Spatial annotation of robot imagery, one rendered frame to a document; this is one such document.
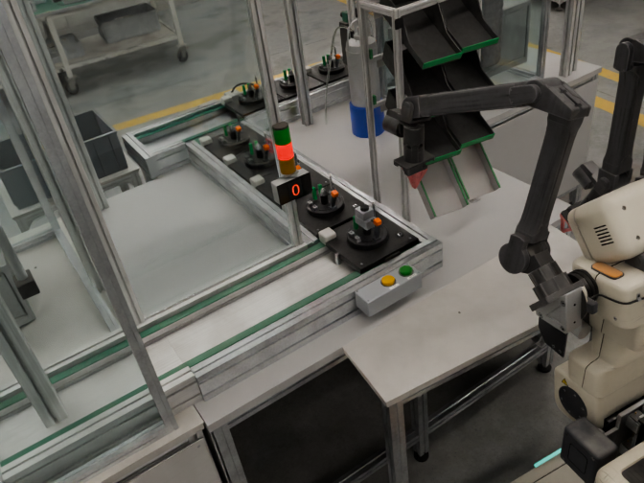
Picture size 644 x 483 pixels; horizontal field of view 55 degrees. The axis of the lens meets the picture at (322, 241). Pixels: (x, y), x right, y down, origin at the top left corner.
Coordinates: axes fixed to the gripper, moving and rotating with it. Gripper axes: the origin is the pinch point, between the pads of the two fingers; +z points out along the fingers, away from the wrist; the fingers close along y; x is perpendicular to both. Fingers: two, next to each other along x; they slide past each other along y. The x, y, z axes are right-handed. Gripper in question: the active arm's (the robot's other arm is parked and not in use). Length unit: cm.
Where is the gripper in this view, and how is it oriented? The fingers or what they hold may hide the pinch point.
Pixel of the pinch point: (414, 185)
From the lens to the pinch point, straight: 183.7
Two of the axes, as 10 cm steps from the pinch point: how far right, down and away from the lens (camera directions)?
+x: 5.4, 4.7, -7.0
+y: -8.3, 4.0, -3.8
